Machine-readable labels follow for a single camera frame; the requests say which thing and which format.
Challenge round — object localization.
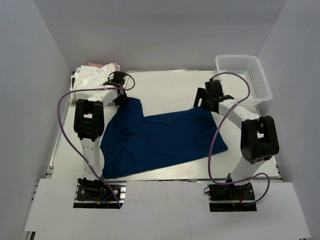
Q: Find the blue printed t shirt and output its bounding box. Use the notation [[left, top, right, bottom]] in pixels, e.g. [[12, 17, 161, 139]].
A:
[[100, 98, 228, 179]]

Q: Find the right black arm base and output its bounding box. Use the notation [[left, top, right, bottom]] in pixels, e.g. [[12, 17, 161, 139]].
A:
[[203, 183, 257, 213]]

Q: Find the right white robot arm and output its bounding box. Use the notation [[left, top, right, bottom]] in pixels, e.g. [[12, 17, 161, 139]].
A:
[[193, 80, 280, 186]]

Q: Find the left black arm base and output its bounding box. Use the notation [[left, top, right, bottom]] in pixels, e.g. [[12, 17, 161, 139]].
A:
[[73, 178, 127, 209]]

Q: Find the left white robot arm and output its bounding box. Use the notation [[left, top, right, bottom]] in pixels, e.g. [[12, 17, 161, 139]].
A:
[[73, 71, 129, 181]]

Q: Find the white plastic basket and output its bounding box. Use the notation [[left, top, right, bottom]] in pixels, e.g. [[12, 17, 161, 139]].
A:
[[215, 54, 272, 106]]

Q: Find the pink folded t shirt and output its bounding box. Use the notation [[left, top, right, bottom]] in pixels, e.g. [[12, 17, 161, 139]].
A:
[[86, 62, 120, 71]]

